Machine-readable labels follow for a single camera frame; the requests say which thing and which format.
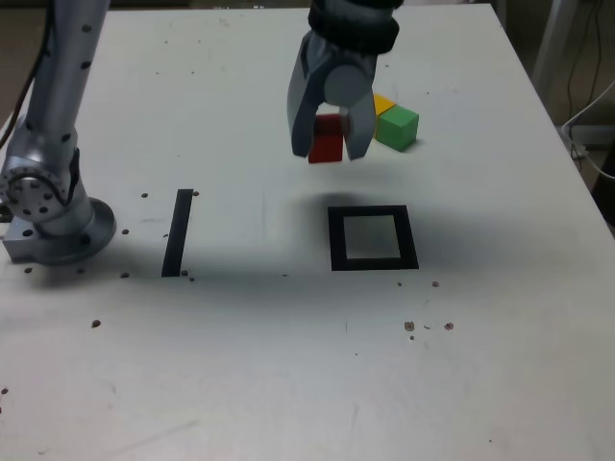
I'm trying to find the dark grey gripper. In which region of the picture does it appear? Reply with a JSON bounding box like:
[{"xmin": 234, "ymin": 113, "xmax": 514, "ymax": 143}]
[{"xmin": 286, "ymin": 34, "xmax": 380, "ymax": 163}]

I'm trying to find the red cube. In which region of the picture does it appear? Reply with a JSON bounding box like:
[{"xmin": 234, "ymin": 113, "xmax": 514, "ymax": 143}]
[{"xmin": 307, "ymin": 113, "xmax": 348, "ymax": 165}]

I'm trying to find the yellow cube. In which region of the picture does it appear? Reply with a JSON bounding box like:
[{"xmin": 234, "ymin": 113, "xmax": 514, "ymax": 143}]
[{"xmin": 373, "ymin": 94, "xmax": 398, "ymax": 119}]

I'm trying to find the green cube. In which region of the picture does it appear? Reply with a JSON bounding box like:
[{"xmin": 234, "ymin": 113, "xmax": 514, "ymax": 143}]
[{"xmin": 374, "ymin": 106, "xmax": 420, "ymax": 153}]

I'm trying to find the black tape square outline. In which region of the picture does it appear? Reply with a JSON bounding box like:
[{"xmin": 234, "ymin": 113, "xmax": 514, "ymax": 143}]
[{"xmin": 327, "ymin": 205, "xmax": 420, "ymax": 273}]

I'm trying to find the black tape strip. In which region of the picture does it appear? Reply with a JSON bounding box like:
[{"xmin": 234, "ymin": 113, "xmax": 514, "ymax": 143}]
[{"xmin": 160, "ymin": 188, "xmax": 194, "ymax": 279}]

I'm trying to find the white metal frame leg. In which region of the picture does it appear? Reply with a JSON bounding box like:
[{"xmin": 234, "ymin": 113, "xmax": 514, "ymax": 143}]
[{"xmin": 530, "ymin": 0, "xmax": 585, "ymax": 87}]

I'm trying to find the thin black cable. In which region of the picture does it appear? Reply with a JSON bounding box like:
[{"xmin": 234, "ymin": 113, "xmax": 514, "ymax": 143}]
[{"xmin": 566, "ymin": 0, "xmax": 605, "ymax": 119}]

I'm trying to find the white cable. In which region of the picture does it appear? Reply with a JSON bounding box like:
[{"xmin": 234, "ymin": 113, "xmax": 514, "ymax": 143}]
[{"xmin": 559, "ymin": 80, "xmax": 615, "ymax": 180}]

